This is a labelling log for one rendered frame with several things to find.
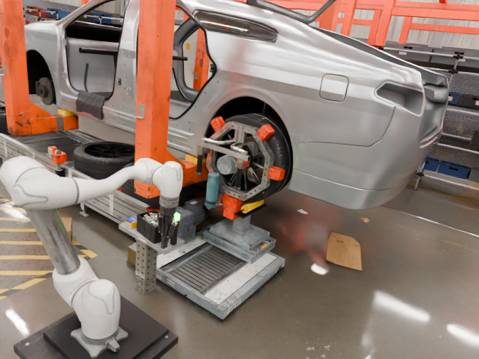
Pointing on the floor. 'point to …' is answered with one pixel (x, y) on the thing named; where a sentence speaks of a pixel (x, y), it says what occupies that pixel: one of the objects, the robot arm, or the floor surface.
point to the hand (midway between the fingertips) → (165, 241)
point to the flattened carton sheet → (343, 251)
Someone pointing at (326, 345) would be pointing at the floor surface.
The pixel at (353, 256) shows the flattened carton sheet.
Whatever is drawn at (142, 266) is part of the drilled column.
